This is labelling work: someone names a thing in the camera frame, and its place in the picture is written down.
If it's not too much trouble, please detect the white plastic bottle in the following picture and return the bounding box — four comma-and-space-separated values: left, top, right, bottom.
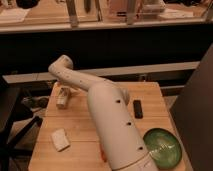
56, 87, 70, 109

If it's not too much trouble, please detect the black rectangular device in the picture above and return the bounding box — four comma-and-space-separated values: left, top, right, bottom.
133, 100, 143, 119

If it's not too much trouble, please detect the black office chair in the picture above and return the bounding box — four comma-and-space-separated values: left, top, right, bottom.
0, 75, 43, 171

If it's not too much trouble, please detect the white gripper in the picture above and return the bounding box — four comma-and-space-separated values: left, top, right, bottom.
55, 79, 80, 95

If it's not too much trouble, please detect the green ceramic bowl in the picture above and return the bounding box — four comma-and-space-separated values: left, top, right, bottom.
143, 128, 182, 170

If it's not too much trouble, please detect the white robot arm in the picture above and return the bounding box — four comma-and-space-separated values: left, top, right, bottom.
48, 55, 158, 171

